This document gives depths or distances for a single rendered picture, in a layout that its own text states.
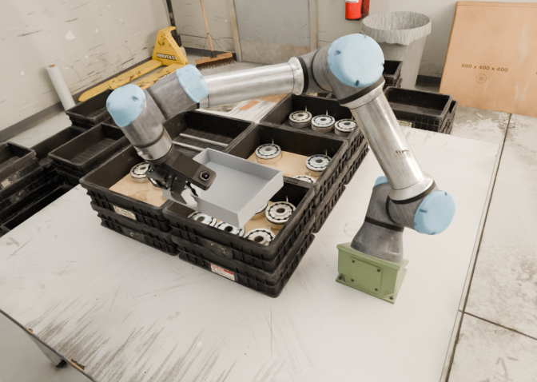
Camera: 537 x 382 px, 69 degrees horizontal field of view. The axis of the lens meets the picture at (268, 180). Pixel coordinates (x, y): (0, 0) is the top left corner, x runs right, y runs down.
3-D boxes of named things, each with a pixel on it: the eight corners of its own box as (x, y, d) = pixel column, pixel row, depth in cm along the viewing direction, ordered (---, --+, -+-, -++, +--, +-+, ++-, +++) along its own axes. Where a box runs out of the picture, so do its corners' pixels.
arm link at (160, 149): (171, 125, 83) (149, 153, 79) (180, 140, 87) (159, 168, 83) (145, 120, 86) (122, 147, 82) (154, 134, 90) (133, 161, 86)
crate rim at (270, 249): (316, 192, 126) (316, 186, 124) (271, 256, 106) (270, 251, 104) (216, 165, 143) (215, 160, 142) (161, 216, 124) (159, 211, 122)
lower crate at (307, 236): (317, 237, 138) (316, 212, 131) (277, 303, 118) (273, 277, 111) (224, 207, 156) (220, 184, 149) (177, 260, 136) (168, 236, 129)
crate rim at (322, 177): (349, 145, 146) (349, 140, 144) (316, 192, 126) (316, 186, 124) (257, 126, 163) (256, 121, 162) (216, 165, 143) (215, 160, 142)
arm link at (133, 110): (149, 92, 73) (109, 116, 71) (173, 133, 81) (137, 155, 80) (135, 74, 78) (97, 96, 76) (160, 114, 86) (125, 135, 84)
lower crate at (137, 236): (224, 207, 156) (220, 184, 149) (177, 260, 136) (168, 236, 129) (151, 184, 174) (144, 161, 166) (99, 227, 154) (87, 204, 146)
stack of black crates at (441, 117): (440, 157, 263) (453, 94, 235) (429, 181, 243) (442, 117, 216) (382, 144, 281) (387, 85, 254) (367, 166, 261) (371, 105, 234)
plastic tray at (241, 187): (283, 185, 109) (282, 170, 106) (240, 228, 96) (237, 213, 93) (210, 161, 122) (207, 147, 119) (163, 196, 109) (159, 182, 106)
